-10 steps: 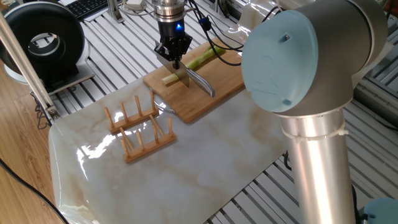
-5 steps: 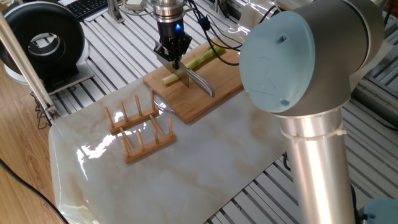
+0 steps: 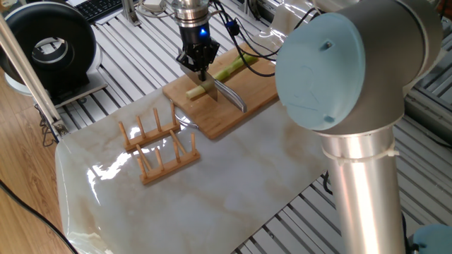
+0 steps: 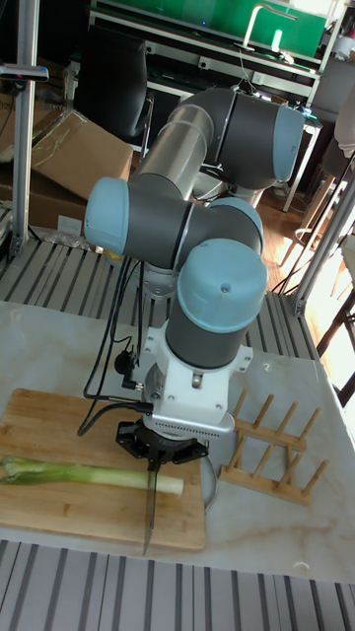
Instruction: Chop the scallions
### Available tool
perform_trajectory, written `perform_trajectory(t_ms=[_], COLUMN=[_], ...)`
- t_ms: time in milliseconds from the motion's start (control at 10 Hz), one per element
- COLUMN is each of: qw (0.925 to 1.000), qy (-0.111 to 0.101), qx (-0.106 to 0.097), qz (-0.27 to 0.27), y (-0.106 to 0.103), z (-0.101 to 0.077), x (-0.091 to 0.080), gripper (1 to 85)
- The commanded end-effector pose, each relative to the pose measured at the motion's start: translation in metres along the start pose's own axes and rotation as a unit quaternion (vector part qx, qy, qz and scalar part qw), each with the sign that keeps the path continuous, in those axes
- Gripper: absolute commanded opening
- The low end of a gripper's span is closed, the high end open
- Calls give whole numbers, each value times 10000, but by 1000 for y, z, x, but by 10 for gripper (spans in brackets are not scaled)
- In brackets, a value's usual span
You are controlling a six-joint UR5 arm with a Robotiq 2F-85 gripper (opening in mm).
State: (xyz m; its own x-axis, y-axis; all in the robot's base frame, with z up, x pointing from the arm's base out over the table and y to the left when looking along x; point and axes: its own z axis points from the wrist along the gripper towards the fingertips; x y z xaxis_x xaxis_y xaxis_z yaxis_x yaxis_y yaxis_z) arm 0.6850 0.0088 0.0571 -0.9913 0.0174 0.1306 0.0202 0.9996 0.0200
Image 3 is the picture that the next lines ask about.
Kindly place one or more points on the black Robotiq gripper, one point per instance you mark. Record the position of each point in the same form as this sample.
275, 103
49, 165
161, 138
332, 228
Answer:
197, 42

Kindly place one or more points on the steel kitchen knife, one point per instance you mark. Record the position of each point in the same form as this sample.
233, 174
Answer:
210, 90

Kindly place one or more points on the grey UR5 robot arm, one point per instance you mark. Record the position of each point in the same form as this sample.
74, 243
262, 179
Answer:
367, 197

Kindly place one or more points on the green white scallion stalk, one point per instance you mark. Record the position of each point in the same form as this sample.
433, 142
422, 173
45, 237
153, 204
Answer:
194, 93

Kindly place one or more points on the wooden cutting board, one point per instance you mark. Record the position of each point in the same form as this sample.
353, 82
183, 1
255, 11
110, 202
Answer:
240, 95

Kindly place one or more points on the white power adapter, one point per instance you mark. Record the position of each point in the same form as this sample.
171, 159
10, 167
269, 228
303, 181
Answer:
152, 4

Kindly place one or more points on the black electronic box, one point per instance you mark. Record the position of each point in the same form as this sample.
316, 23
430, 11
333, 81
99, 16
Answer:
263, 12

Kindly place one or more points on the wooden peg rack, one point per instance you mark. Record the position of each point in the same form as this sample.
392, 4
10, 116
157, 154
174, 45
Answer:
166, 167

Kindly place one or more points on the black computer keyboard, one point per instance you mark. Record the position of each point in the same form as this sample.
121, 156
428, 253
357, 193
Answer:
99, 7

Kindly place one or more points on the white marble pattern sheet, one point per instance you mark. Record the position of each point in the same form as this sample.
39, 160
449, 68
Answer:
229, 183

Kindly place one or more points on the black round fan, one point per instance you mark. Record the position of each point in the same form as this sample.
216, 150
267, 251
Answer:
21, 35

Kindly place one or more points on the short aluminium frame post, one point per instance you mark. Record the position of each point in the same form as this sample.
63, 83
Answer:
130, 12

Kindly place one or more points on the tall aluminium frame post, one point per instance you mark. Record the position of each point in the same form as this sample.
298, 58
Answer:
28, 73

